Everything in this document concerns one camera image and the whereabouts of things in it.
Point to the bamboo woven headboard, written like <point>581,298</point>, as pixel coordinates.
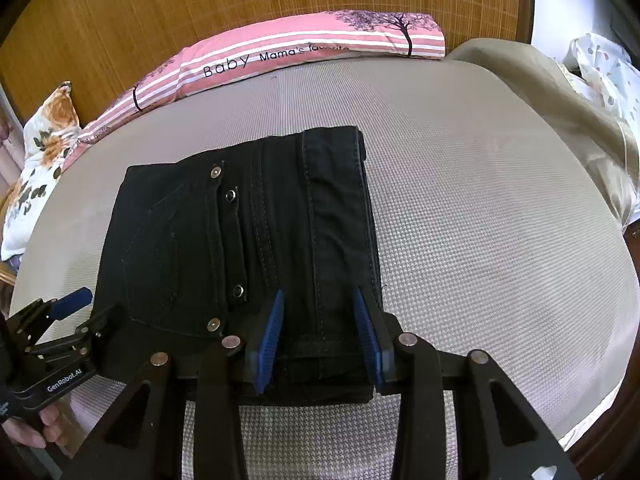
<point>150,10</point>

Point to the white spotted cloth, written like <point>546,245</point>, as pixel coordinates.
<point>605,70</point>

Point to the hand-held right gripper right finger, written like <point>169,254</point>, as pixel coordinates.
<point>367,340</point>

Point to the floral pillow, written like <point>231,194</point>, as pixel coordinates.
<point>40,160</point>

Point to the pink striped pillow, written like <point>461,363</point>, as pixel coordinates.
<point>300,40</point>

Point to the wooden bed frame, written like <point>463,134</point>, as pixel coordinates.
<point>615,445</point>

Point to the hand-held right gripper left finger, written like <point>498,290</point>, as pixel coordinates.
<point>270,340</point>

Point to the person's left hand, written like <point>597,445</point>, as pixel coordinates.
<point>47,425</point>

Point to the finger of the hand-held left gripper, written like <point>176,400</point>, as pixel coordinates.
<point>75,300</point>
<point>100,327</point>

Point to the grey woven bed mat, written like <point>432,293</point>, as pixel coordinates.
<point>475,260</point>

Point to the beige blanket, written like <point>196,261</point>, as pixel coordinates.
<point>565,110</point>

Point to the black pants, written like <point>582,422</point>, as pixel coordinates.
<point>175,240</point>

